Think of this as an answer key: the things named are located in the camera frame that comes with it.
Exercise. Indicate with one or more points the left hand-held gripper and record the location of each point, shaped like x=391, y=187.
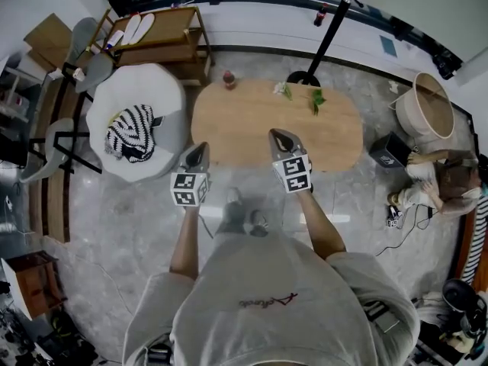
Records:
x=187, y=189

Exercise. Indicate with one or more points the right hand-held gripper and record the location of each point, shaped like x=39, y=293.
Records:
x=295, y=175

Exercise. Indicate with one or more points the person's left forearm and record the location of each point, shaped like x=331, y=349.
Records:
x=187, y=242

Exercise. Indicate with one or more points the person's right forearm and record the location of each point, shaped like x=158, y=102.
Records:
x=320, y=227

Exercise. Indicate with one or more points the wooden coffee table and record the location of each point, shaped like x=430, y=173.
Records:
x=244, y=128

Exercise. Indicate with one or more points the person's left shoe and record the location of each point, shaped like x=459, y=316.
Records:
x=233, y=196

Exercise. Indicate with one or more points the person's shoe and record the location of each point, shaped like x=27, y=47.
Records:
x=259, y=223
x=233, y=196

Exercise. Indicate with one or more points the green leaf sprig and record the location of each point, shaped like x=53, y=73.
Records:
x=316, y=99

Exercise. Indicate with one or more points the white flower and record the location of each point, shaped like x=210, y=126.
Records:
x=281, y=88

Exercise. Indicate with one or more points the person's blue jeans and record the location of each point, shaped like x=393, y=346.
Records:
x=232, y=219

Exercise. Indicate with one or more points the black white striped cloth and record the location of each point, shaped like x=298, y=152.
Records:
x=129, y=135

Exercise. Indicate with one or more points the person's right shoe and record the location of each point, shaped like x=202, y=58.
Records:
x=259, y=223

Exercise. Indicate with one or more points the dark cola bottle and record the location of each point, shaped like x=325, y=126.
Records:
x=320, y=15
x=229, y=80

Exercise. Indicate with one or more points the white bean bag chair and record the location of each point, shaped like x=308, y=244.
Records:
x=133, y=86

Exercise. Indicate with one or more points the black box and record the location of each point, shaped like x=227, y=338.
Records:
x=389, y=151

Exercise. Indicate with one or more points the black tripod stand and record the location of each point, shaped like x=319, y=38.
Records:
x=329, y=33

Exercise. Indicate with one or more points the white tissue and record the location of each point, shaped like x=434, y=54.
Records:
x=393, y=86

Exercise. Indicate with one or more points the wooden shelf rack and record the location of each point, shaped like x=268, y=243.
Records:
x=167, y=33

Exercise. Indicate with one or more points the grey chair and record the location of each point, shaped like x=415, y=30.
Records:
x=57, y=139
x=95, y=67

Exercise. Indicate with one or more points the blue booklet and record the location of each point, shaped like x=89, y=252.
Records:
x=388, y=46

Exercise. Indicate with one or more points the white insole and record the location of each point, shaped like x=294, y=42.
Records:
x=131, y=29
x=144, y=27

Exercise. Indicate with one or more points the person's light grey shirt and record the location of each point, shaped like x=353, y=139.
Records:
x=267, y=299

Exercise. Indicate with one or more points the cardboard box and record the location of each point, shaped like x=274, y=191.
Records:
x=47, y=40

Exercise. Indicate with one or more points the brown wooden cabinet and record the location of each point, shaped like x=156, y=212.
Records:
x=34, y=284

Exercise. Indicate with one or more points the striped cushion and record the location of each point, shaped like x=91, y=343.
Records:
x=476, y=242

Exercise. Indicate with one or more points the black helmet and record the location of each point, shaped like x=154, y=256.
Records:
x=457, y=296

